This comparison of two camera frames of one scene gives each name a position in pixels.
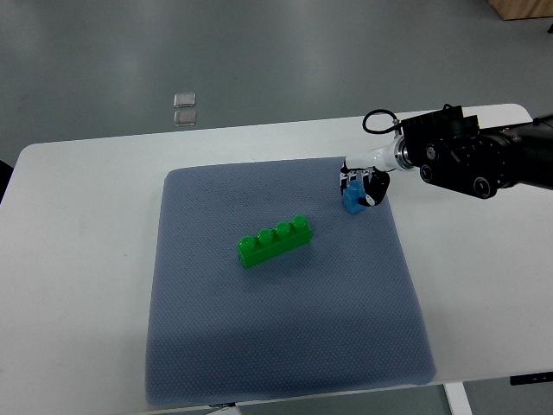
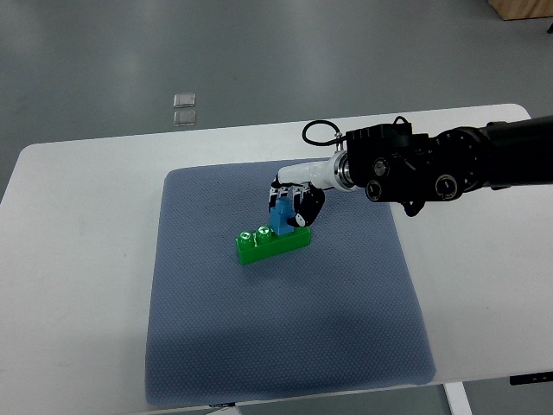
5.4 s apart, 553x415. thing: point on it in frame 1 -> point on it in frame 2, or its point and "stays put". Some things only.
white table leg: [458, 399] stays put
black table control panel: [530, 378] stays put
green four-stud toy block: [272, 243] stays put
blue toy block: [351, 196] -> [280, 213]
